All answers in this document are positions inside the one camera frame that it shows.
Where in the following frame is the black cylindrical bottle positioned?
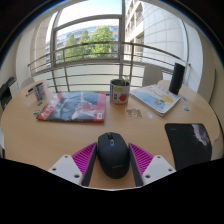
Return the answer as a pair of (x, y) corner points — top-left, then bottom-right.
(168, 62), (186, 96)

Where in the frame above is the black computer mouse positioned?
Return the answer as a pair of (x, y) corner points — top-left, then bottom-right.
(96, 131), (131, 180)

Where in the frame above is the white chair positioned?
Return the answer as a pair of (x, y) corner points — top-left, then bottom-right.
(142, 63), (164, 88)
(20, 77), (36, 90)

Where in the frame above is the illustrated children's book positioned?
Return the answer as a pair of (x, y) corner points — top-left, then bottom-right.
(129, 83), (182, 118)

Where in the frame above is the dark pen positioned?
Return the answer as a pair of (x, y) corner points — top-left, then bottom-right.
(25, 87), (35, 98)

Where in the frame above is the metal balcony railing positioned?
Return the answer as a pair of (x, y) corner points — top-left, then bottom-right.
(28, 41), (191, 93)

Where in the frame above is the beige sticker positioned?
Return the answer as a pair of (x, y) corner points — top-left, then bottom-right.
(125, 107), (144, 120)

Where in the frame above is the white printed plant pot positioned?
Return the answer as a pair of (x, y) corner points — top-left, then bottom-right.
(109, 77), (132, 108)

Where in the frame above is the red-edged magazine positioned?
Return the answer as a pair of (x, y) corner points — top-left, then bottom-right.
(36, 91), (107, 123)

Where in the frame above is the black mouse pad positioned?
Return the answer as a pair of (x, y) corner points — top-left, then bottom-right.
(164, 122), (213, 172)

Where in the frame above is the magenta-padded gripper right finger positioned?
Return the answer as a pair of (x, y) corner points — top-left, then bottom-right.
(128, 142), (177, 188)

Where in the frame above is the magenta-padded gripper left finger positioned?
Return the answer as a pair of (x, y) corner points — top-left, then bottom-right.
(48, 142), (98, 188)

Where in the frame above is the black printer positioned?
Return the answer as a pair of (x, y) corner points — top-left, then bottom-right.
(0, 76), (17, 111)

